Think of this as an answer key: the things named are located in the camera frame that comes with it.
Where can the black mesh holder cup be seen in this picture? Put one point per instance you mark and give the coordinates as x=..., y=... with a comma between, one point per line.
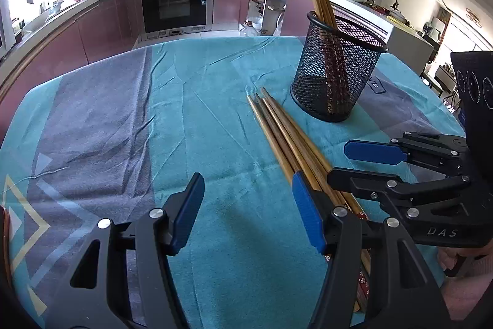
x=334, y=67

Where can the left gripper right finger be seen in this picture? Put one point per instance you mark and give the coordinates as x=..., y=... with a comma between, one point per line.
x=402, y=290

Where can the pink right base cabinets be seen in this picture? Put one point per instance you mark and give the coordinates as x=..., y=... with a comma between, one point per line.
x=269, y=17

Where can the black built-in oven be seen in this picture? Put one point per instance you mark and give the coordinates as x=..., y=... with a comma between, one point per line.
x=164, y=18

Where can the black smartphone orange case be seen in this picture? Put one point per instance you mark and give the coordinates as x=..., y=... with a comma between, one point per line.
x=6, y=276

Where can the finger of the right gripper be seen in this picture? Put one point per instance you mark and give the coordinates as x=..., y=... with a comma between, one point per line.
x=396, y=193
x=389, y=151

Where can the teal grey tablecloth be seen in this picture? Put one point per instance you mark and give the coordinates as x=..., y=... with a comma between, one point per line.
x=115, y=138

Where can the pink base cabinets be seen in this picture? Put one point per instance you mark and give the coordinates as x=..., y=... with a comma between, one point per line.
x=269, y=17
x=95, y=30

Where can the pink left base cabinets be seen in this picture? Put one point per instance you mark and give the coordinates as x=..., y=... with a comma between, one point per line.
x=95, y=30

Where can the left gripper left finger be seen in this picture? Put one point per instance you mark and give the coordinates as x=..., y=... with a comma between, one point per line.
x=94, y=292

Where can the right hand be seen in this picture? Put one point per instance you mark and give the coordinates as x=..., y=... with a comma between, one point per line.
x=462, y=294

